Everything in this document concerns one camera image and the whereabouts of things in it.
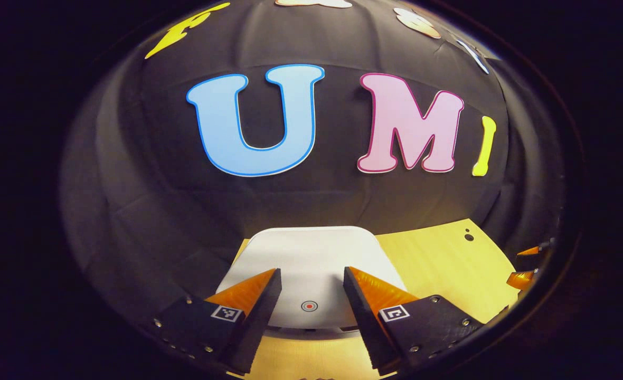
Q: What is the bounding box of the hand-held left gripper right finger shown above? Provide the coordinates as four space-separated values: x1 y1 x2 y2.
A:
343 267 485 376

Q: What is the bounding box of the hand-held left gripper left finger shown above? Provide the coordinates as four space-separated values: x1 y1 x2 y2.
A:
153 268 282 375

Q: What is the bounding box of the white desktop garbage bin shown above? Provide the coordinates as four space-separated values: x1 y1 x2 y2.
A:
216 226 408 338

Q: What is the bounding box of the wooden desktop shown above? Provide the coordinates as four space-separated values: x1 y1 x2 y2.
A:
227 218 523 380

